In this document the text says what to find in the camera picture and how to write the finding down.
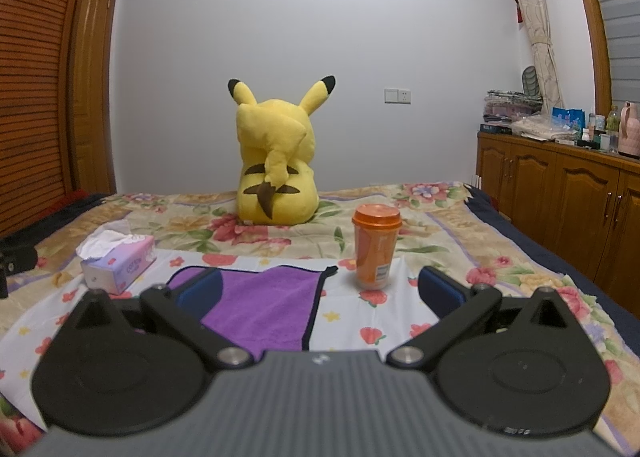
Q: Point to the green plastic bottle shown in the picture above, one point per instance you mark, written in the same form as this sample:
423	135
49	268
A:
613	121

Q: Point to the orange lidded drink cup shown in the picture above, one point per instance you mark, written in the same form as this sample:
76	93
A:
376	228

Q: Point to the white strawberry print cloth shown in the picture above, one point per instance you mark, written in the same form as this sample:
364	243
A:
348	318

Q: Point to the stacked folded clothes pile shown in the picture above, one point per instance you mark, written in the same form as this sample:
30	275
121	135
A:
502	108

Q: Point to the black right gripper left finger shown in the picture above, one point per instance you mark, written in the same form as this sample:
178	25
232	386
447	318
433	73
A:
119	367

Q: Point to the floral bed sheet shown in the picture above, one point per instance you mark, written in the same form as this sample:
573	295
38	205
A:
447	225

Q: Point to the pink tissue pack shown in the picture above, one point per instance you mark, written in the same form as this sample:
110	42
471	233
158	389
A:
111	261

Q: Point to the purple microfiber towel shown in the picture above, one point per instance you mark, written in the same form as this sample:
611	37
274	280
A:
272	310

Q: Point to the wooden sideboard cabinet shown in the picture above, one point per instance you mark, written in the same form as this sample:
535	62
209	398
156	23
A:
581	205

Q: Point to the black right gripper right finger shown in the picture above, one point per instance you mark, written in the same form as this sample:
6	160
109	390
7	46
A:
522	367

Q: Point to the blue white paper bag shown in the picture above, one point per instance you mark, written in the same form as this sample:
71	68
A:
569	119

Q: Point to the black device at left edge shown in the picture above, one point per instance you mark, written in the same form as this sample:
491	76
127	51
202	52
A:
13	261

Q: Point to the wooden louvered wardrobe door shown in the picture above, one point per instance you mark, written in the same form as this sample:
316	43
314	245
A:
55	122

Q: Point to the yellow Pikachu plush toy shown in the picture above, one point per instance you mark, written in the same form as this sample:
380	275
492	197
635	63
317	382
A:
277	146

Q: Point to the pink thermos jug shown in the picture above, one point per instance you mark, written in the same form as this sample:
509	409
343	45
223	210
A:
629	138

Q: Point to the beige patterned curtain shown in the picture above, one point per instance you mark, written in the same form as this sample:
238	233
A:
537	24

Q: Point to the white wall switch plate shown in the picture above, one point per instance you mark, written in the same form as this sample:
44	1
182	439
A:
397	96

